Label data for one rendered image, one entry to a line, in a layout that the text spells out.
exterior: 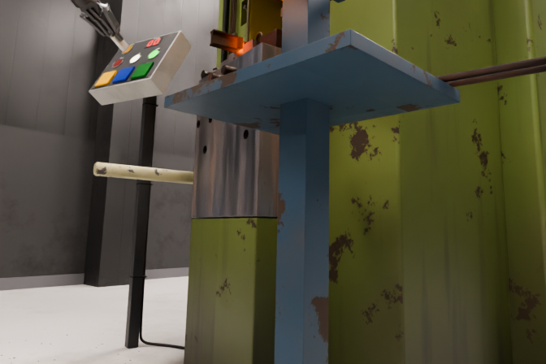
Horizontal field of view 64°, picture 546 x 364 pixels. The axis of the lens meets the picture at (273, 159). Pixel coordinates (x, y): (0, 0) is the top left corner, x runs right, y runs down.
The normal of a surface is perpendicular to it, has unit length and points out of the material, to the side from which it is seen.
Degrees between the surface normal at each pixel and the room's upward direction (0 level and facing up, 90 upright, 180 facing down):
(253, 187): 90
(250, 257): 90
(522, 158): 90
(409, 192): 90
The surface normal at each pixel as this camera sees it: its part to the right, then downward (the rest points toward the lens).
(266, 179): 0.57, -0.11
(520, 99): -0.82, -0.11
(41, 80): 0.76, -0.08
